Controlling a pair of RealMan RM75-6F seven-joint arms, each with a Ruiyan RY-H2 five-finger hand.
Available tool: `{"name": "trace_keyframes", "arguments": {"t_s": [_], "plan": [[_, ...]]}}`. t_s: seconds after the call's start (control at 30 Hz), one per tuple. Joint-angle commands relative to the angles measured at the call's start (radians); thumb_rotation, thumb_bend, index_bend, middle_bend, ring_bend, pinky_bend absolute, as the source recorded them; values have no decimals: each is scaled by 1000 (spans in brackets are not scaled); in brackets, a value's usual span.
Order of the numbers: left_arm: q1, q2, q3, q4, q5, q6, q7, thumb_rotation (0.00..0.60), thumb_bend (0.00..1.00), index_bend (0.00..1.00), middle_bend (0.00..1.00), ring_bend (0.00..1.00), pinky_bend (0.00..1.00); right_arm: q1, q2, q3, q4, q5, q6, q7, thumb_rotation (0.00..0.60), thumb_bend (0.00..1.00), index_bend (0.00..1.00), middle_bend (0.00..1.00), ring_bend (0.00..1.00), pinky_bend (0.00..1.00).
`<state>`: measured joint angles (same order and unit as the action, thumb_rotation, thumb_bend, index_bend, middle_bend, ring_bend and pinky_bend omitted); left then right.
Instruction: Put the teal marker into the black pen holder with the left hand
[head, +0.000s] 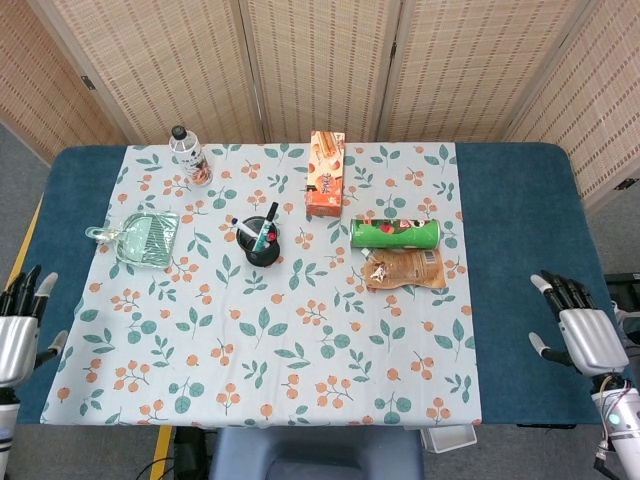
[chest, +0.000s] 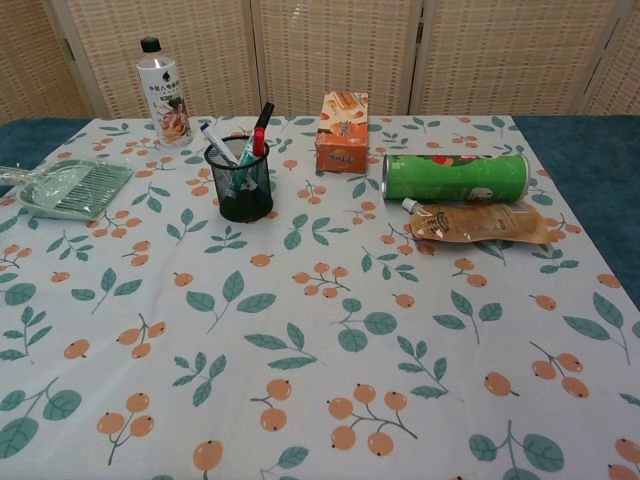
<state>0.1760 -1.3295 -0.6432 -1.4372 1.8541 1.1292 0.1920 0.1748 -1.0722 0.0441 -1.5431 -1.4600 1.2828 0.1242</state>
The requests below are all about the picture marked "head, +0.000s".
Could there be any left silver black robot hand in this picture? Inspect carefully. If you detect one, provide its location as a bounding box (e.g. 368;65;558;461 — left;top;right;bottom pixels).
0;264;69;389

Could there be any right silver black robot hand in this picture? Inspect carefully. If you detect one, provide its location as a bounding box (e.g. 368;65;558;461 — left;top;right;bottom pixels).
528;269;630;377

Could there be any green marker pen black cap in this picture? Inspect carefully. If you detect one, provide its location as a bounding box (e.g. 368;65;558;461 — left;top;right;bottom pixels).
253;201;280;252

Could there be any white marker with blue cap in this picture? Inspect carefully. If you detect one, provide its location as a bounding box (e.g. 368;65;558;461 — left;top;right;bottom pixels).
230;215;262;242

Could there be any black pen holder cup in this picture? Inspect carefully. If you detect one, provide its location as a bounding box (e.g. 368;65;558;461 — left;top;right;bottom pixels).
236;215;282;269

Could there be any blue felt table cover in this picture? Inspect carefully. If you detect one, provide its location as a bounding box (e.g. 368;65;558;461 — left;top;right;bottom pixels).
0;142;619;428

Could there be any mint green dustpan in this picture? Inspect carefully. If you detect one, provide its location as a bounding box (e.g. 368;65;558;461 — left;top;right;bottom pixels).
84;211;181;274

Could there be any white plastic box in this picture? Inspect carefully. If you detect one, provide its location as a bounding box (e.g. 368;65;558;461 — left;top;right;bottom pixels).
419;426;479;454

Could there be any brown snack pouch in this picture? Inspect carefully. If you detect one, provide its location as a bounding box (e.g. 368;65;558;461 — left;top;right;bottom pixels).
360;248;447;293

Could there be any black table base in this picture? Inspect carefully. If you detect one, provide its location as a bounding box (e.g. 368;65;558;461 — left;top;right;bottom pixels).
173;425;212;480

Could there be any green chips can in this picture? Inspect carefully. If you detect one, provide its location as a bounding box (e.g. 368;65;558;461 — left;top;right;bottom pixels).
349;217;444;250

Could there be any bamboo folding screen panel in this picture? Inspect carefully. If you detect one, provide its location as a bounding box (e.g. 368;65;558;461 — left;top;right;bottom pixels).
238;0;404;144
377;0;604;144
29;0;269;146
0;0;129;164
504;0;640;209

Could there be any clear plastic drink bottle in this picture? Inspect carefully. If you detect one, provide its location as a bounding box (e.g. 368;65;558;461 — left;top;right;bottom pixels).
168;124;215;189

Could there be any floral leaf print tablecloth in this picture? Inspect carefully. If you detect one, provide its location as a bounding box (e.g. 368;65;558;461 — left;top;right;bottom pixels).
39;143;483;427

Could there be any blue padded chair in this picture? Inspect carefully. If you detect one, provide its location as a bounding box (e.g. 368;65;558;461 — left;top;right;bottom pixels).
208;425;425;480

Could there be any orange biscuit box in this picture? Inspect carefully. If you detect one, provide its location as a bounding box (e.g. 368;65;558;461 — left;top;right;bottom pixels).
305;130;347;220

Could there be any black floor cable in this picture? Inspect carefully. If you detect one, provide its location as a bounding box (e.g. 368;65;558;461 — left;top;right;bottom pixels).
133;452;174;480

